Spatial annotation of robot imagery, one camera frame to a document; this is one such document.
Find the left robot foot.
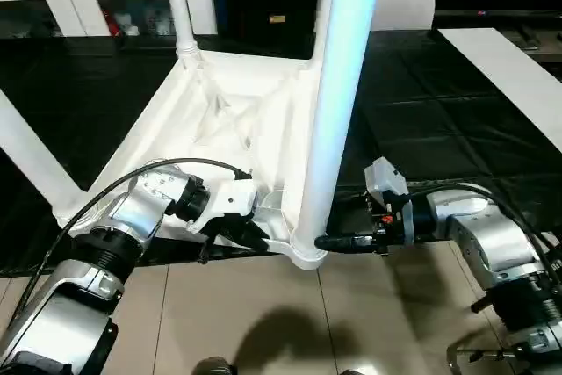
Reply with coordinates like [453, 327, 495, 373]
[195, 357, 238, 375]

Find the white side table board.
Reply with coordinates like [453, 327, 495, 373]
[438, 27, 562, 152]

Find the red packet in cabinet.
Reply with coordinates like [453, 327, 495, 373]
[104, 9, 123, 37]

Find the black flat monitor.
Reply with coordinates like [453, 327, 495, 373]
[432, 9, 562, 18]

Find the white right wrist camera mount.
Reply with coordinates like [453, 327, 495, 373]
[364, 156, 416, 247]

